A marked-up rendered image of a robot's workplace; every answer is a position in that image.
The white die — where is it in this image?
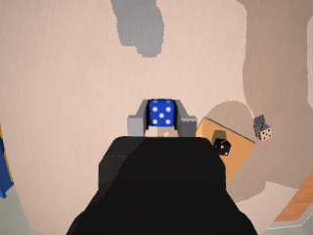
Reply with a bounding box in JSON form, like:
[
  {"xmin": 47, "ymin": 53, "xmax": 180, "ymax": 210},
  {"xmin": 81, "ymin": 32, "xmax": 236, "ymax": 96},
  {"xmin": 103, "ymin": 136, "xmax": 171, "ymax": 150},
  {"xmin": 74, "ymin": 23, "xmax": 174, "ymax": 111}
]
[{"xmin": 254, "ymin": 122, "xmax": 272, "ymax": 141}]

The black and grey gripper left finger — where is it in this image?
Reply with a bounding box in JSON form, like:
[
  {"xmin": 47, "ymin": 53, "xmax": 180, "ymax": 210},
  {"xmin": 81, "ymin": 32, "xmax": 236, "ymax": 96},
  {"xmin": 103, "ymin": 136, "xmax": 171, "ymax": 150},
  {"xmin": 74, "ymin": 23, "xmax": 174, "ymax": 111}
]
[{"xmin": 127, "ymin": 99, "xmax": 151, "ymax": 137}]

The blue die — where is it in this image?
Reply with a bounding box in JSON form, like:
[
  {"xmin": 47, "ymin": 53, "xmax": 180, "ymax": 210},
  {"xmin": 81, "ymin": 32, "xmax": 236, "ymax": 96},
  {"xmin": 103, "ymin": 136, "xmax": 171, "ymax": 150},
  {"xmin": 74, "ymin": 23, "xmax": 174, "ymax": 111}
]
[{"xmin": 150, "ymin": 99, "xmax": 174, "ymax": 127}]

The orange flat mat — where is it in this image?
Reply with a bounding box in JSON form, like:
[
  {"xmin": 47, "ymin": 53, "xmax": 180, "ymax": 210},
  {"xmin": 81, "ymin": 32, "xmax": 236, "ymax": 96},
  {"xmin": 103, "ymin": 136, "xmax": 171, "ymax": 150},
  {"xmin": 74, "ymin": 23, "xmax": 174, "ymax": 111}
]
[{"xmin": 196, "ymin": 117, "xmax": 256, "ymax": 184}]

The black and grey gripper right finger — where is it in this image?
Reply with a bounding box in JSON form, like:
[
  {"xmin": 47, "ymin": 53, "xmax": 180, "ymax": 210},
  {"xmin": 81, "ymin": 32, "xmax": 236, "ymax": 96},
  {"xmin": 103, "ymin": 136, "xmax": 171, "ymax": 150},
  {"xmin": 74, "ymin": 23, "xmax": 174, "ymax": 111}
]
[{"xmin": 173, "ymin": 100, "xmax": 198, "ymax": 137}]

